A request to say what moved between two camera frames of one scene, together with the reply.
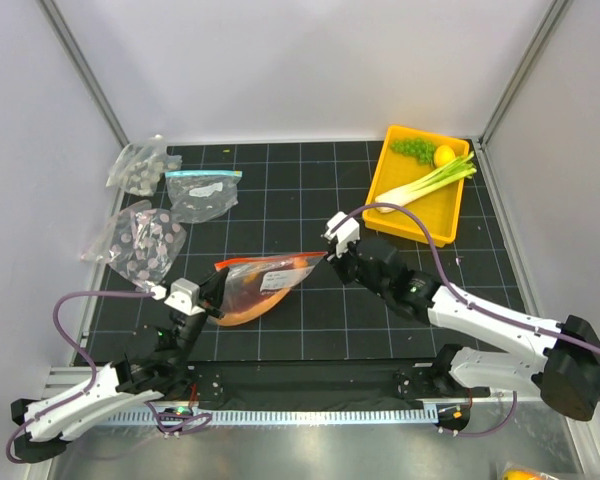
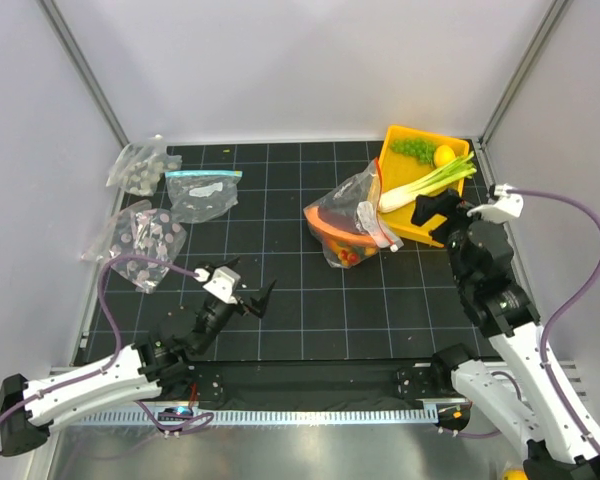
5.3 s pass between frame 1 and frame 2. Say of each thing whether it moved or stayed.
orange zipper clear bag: moved
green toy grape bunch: stayed
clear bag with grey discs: stayed
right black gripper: moved
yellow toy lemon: stayed
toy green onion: stayed
